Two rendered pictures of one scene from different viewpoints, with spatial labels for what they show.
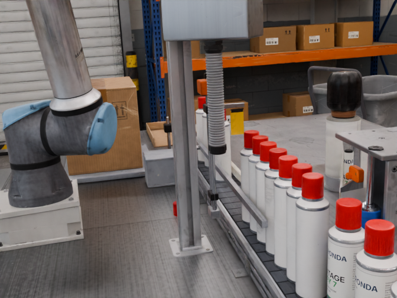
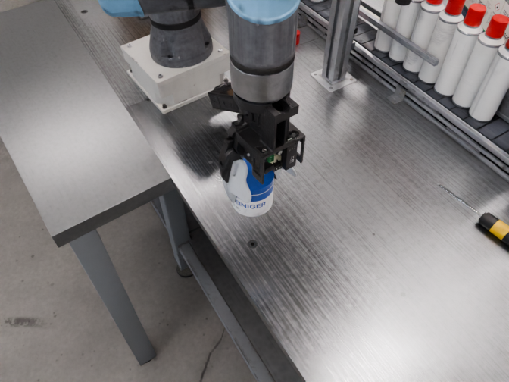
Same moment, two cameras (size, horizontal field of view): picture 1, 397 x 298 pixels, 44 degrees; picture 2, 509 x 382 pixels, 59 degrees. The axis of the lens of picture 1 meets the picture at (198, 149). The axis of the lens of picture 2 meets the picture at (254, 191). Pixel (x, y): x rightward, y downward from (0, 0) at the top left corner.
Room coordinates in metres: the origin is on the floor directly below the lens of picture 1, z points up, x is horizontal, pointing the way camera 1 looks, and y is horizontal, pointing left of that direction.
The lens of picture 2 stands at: (0.19, 0.57, 1.54)
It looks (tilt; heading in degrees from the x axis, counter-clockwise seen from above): 50 degrees down; 339
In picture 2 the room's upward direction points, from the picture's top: straight up
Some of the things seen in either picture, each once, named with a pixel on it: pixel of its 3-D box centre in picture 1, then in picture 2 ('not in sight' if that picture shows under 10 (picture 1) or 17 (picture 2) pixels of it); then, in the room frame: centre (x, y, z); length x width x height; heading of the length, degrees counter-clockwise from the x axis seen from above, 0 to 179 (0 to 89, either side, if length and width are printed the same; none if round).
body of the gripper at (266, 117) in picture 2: not in sight; (264, 126); (0.60, 0.40, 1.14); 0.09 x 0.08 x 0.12; 15
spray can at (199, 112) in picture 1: (204, 129); not in sight; (1.51, -0.02, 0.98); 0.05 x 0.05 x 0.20
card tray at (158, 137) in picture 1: (179, 131); not in sight; (2.07, 0.08, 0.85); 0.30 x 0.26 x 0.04; 10
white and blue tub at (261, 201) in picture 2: not in sight; (251, 187); (0.63, 0.41, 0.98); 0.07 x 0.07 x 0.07
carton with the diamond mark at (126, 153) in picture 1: (101, 122); not in sight; (1.69, 0.33, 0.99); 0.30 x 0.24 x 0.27; 11
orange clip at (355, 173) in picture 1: (354, 174); not in sight; (0.72, -0.24, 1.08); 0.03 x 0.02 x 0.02; 10
